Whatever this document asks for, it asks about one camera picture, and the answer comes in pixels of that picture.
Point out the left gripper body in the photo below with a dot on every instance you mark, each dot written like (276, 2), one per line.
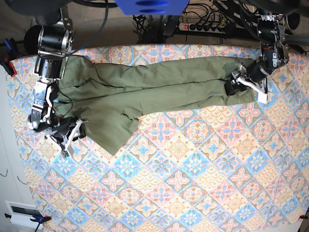
(253, 76)

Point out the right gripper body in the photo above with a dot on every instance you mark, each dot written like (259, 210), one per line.
(61, 132)

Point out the green t-shirt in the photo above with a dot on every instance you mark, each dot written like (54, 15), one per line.
(112, 97)

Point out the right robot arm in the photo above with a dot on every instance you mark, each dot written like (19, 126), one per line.
(54, 46)

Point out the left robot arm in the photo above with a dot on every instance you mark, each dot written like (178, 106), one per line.
(265, 26)

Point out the white power strip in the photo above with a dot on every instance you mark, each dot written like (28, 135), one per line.
(209, 28)

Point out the patterned tablecloth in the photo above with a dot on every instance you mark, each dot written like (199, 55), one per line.
(220, 169)

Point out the blue orange clamp bottom left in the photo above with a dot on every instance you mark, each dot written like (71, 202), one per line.
(39, 218)

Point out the blue orange clamp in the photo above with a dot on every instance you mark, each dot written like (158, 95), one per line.
(12, 52)
(39, 218)

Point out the blue orange clamp top left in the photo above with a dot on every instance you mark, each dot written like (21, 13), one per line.
(12, 52)

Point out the black round stool base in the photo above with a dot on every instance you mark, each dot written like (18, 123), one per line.
(31, 39)

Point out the orange clamp bottom right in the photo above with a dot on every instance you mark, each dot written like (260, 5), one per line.
(303, 217)

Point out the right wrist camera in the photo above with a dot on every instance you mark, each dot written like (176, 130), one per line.
(67, 152)

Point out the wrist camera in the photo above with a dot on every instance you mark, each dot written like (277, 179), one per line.
(262, 98)
(67, 152)

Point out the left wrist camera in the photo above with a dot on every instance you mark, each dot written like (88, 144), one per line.
(262, 98)

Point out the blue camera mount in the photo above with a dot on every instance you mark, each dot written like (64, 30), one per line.
(152, 7)

